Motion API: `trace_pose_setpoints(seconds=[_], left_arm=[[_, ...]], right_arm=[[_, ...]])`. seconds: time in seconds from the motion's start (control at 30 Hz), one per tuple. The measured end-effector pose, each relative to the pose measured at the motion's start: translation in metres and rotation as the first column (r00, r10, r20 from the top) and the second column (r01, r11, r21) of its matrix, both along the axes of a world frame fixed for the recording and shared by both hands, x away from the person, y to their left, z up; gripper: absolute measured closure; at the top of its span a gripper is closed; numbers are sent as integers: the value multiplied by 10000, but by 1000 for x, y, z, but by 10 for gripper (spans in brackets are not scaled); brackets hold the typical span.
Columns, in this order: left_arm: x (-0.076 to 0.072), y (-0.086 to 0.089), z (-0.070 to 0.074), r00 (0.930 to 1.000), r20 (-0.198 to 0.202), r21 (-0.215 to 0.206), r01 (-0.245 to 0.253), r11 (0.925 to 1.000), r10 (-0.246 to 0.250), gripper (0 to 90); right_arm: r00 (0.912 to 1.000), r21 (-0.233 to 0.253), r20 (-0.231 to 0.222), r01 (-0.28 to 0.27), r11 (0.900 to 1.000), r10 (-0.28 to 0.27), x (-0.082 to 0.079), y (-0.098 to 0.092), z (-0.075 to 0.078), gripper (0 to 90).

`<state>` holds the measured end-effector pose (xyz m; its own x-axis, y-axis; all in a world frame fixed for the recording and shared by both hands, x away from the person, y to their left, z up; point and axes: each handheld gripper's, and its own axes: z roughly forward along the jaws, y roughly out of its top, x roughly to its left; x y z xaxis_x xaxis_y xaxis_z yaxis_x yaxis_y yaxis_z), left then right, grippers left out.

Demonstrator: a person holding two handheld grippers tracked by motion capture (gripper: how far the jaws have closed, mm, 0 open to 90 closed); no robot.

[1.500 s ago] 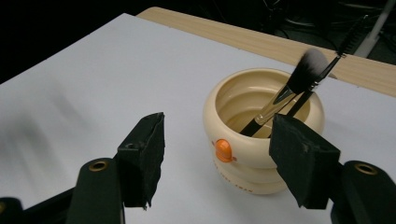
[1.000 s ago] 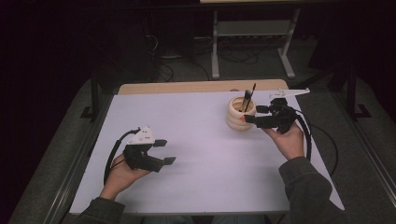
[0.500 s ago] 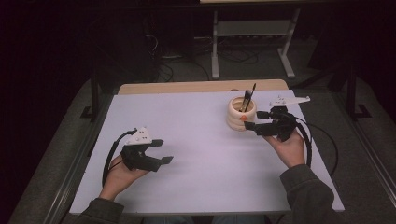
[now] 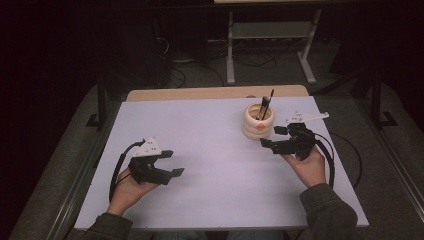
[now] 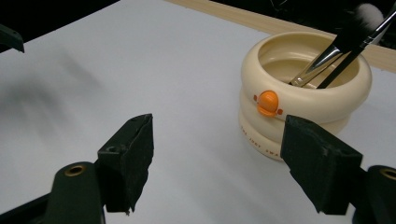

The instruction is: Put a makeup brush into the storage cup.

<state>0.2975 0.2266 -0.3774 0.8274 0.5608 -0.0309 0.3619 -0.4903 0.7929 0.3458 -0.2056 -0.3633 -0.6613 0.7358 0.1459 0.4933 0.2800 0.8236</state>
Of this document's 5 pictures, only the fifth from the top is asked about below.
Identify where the black powder makeup brush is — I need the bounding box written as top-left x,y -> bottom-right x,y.
288,3 -> 387,88

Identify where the cream ringed brush holder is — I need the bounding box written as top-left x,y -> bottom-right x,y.
238,31 -> 374,162

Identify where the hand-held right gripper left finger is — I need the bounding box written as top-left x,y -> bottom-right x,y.
96,113 -> 155,216

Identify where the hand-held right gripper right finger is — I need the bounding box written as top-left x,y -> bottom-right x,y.
279,114 -> 364,217

